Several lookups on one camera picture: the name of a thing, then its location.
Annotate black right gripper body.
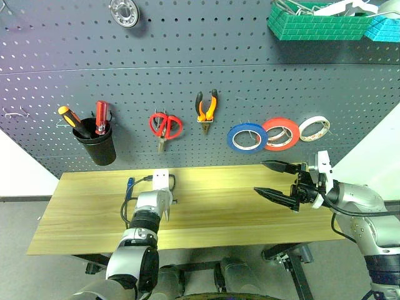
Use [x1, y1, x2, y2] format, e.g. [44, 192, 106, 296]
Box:
[289, 162, 320, 214]

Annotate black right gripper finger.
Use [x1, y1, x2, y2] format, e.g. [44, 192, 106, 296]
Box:
[253, 186, 296, 210]
[260, 159, 298, 175]

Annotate blue tape roll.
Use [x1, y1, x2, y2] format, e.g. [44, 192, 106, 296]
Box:
[226, 122, 269, 154]

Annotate orange black needle-nose pliers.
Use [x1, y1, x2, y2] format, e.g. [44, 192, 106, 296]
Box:
[194, 89, 219, 136]

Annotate red tape roll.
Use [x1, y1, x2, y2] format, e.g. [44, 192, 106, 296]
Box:
[261, 117, 300, 152]

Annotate white tape roll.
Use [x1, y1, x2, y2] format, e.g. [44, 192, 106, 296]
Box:
[298, 115, 331, 142]

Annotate double prong pegboard hook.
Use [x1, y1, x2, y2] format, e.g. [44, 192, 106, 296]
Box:
[238, 119, 254, 140]

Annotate dark grey rounded shape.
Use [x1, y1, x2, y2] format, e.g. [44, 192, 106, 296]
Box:
[157, 264, 186, 300]
[217, 257, 262, 295]

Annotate grey perforated pegboard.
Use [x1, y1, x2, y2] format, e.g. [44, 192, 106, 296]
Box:
[0, 0, 400, 181]

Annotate green brick-pattern box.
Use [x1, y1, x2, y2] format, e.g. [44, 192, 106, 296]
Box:
[267, 1, 375, 42]

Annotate blue brick-pattern box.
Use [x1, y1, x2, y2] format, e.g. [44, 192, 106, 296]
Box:
[363, 16, 400, 43]

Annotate black plastic cup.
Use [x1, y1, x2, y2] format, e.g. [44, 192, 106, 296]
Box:
[72, 117, 118, 166]

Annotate orange black screwdriver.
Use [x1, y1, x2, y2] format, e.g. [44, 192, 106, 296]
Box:
[57, 106, 92, 139]

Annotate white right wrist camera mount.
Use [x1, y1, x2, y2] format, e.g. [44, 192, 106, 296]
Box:
[310, 150, 334, 210]

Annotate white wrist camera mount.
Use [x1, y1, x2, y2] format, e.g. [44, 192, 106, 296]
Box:
[152, 168, 171, 192]
[310, 150, 334, 210]

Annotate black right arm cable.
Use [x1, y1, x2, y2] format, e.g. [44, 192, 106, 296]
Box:
[317, 174, 400, 242]

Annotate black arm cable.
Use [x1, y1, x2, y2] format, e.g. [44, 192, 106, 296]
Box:
[317, 174, 400, 242]
[120, 176, 154, 229]

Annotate black metal table frame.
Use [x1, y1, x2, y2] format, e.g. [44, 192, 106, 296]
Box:
[71, 242, 315, 300]

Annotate red handled scissors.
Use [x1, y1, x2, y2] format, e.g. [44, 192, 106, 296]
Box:
[148, 109, 183, 154]

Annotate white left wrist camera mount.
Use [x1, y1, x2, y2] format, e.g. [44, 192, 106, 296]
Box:
[152, 168, 171, 192]

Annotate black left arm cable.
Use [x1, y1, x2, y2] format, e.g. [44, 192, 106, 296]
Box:
[120, 176, 154, 229]

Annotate metal wire hooks bundle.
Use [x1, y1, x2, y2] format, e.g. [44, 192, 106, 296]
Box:
[272, 0, 314, 16]

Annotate red handled screwdriver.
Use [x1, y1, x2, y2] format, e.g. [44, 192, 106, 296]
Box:
[94, 100, 111, 136]

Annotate silver metal bearing ring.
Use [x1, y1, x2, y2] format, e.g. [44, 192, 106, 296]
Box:
[109, 0, 140, 29]

